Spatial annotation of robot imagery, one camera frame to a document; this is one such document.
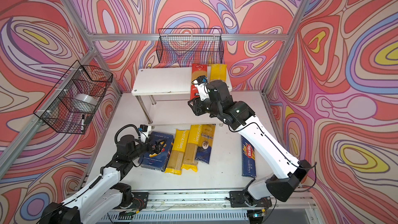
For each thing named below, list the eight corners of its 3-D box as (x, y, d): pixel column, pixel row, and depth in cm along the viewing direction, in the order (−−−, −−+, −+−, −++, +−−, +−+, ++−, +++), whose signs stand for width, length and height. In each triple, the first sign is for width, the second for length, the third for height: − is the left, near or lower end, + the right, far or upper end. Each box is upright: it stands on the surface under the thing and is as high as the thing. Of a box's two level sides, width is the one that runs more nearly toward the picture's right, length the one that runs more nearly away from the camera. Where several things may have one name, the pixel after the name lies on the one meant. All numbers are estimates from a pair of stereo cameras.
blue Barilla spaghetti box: (242, 176, 82) (243, 174, 79) (240, 138, 97) (242, 135, 94) (255, 178, 82) (257, 176, 79) (251, 140, 96) (253, 136, 93)
